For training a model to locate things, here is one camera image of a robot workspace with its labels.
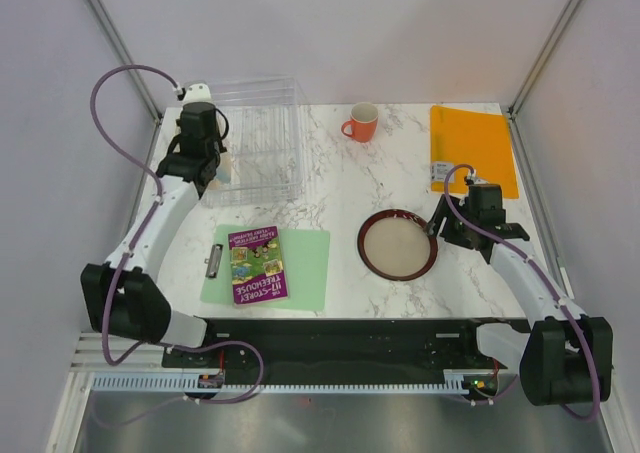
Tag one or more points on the dark red rimmed plate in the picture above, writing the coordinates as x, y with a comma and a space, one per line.
395, 245

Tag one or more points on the aluminium frame post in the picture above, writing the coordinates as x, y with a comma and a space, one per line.
567, 15
118, 46

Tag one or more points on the purple treehouse book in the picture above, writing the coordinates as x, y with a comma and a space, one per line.
257, 266

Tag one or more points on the green clipboard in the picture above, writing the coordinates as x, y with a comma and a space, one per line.
306, 260

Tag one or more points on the right aluminium frame post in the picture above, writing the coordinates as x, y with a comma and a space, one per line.
567, 15

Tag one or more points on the clear wire dish rack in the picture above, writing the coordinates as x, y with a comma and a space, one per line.
264, 141

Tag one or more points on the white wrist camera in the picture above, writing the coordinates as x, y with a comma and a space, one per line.
192, 93
473, 179

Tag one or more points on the orange plastic folder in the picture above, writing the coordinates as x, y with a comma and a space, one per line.
481, 140

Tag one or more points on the white slotted cable duct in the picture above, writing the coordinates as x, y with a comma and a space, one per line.
451, 382

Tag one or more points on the blue white floral plate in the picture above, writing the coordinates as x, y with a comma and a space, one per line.
223, 174

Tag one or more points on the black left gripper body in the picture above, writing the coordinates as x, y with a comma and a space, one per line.
218, 146

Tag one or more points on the orange ceramic mug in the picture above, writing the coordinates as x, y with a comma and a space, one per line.
362, 124

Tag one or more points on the left aluminium frame post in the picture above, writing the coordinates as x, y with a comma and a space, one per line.
118, 46

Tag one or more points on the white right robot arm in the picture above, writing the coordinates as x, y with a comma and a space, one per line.
566, 358

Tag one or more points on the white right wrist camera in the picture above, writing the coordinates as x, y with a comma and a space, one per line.
473, 179

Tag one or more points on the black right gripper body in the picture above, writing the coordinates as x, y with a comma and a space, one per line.
458, 232

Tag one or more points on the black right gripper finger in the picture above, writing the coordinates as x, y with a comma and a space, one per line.
443, 208
434, 225

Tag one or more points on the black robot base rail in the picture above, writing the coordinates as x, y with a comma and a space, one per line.
340, 350

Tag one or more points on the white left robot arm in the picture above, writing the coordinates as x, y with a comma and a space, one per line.
121, 295

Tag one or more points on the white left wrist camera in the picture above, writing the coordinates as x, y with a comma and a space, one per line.
192, 93

